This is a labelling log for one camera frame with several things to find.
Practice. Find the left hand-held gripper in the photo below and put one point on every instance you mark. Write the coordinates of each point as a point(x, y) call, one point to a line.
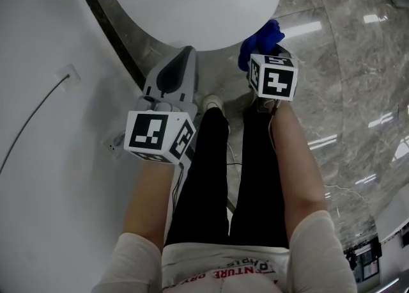
point(153, 131)

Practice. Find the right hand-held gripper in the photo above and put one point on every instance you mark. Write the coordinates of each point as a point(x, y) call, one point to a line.
point(274, 77)

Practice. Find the blue cleaning cloth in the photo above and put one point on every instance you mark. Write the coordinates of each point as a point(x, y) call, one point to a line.
point(259, 40)

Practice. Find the white toilet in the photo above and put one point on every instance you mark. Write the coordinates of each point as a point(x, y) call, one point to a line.
point(191, 4)

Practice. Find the person's left forearm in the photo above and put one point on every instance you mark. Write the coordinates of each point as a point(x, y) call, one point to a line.
point(150, 202)

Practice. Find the person's right forearm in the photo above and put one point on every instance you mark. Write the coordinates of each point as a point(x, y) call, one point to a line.
point(297, 170)

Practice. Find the person's white shoe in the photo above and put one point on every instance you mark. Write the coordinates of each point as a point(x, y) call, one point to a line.
point(212, 102)

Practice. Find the person's black trousers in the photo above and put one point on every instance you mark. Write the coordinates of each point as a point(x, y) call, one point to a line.
point(223, 183)

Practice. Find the person's white shirt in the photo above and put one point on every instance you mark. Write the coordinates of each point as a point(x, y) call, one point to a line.
point(223, 266)

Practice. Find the black equipment stand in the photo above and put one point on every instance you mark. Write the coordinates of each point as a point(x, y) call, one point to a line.
point(364, 259)

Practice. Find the white wall socket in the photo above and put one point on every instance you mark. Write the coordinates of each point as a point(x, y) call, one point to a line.
point(114, 144)

